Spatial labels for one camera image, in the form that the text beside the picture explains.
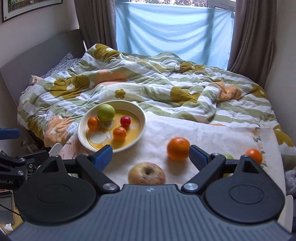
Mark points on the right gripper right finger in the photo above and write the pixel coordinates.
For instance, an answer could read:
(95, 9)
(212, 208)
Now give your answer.
(211, 169)

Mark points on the small red tomato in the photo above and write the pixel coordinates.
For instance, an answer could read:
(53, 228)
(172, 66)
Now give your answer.
(125, 121)

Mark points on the large brownish apple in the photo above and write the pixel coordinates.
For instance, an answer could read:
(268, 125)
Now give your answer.
(146, 173)

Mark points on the small orange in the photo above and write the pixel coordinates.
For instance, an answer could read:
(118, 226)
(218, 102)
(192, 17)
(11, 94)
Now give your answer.
(255, 154)

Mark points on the small green apple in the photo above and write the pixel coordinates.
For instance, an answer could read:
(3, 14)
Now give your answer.
(105, 112)

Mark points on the small orange mandarin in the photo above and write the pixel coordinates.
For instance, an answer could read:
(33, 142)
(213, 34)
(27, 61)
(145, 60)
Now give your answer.
(93, 123)

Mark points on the framed wall picture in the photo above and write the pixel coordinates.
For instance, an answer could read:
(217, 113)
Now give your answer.
(13, 8)

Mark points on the white embossed cloth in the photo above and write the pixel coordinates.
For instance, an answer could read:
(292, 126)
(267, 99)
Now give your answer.
(234, 141)

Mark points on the grey patterned pillow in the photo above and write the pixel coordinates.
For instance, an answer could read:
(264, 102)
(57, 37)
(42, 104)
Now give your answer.
(66, 62)

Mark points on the light blue window sheet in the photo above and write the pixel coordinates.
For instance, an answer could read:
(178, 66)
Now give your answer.
(197, 34)

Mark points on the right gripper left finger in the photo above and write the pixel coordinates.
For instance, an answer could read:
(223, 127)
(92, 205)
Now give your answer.
(82, 175)

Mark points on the brown right curtain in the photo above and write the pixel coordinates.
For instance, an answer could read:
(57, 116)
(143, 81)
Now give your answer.
(253, 38)

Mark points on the grey bed headboard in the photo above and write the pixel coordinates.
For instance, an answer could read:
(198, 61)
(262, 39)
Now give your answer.
(39, 59)

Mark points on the brown left curtain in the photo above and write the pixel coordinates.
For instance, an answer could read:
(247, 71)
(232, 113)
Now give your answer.
(97, 22)

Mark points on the brown curtain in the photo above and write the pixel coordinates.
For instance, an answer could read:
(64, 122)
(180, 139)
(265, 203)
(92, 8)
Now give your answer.
(97, 22)
(253, 38)

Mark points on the green striped floral duvet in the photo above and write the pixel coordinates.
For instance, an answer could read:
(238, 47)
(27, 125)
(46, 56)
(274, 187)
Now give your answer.
(164, 85)

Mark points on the large orange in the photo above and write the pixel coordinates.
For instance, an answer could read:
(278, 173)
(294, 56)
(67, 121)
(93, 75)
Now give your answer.
(178, 149)

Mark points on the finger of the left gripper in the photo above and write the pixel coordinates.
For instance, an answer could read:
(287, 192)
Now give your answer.
(9, 133)

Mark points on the cream yellow bear bowl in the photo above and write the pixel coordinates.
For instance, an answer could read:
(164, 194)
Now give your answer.
(94, 140)

